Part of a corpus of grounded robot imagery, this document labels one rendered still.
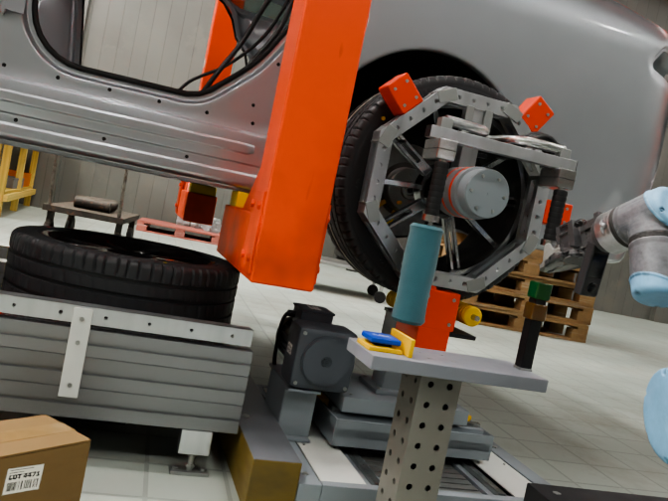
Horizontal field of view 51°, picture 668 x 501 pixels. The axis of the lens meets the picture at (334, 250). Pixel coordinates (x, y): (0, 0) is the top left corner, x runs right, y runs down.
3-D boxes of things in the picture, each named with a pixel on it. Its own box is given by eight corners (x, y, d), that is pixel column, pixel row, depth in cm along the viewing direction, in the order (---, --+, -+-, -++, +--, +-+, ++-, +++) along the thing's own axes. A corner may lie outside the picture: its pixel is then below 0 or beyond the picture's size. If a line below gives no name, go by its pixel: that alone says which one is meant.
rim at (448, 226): (309, 190, 213) (416, 298, 227) (330, 192, 191) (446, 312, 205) (418, 76, 219) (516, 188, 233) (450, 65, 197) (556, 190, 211)
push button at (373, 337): (388, 343, 158) (391, 334, 158) (400, 351, 151) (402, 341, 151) (360, 339, 156) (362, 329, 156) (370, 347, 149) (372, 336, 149)
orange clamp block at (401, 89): (413, 103, 194) (397, 75, 192) (424, 100, 187) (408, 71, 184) (393, 116, 193) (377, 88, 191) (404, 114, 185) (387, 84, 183)
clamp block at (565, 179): (553, 190, 186) (557, 170, 186) (573, 190, 177) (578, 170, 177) (536, 186, 185) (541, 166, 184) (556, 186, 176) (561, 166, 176)
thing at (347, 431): (437, 422, 242) (442, 395, 241) (488, 464, 207) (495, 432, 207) (299, 407, 227) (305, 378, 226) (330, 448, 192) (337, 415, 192)
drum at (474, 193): (468, 220, 202) (478, 172, 201) (506, 226, 181) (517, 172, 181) (424, 211, 197) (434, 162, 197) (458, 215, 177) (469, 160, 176)
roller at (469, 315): (439, 310, 226) (443, 292, 225) (484, 330, 198) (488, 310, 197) (423, 307, 224) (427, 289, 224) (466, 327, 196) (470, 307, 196)
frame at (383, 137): (514, 298, 208) (553, 119, 206) (526, 302, 202) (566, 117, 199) (344, 268, 192) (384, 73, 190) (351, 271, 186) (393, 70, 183)
